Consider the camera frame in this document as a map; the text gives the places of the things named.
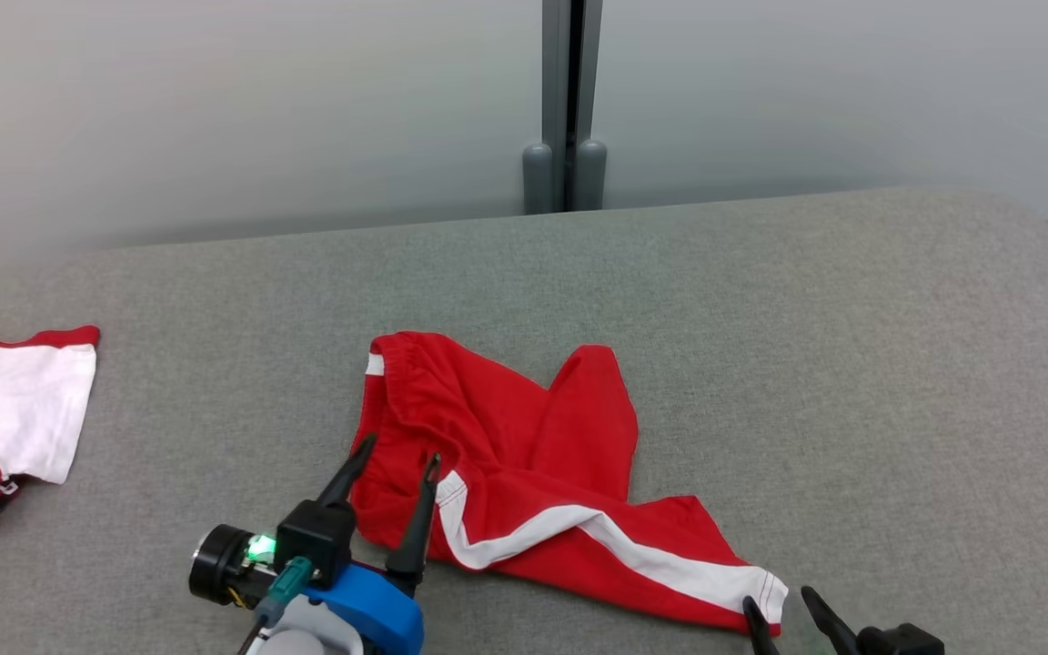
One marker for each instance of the red and white t-shirt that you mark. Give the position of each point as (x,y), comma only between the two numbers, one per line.
(15,409)

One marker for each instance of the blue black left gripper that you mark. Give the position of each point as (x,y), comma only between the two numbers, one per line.
(378,609)

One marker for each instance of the grey partition post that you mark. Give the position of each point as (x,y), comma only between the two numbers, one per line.
(565,91)

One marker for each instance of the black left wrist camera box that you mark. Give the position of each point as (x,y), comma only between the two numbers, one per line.
(315,537)

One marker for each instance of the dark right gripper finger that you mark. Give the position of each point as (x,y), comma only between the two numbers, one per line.
(760,632)
(835,632)

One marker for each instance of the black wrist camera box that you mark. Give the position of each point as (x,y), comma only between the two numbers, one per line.
(897,641)
(315,537)

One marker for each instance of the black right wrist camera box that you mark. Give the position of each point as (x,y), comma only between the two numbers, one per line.
(897,641)

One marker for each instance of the red shorts with white stripe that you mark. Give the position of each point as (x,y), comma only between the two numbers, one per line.
(524,437)

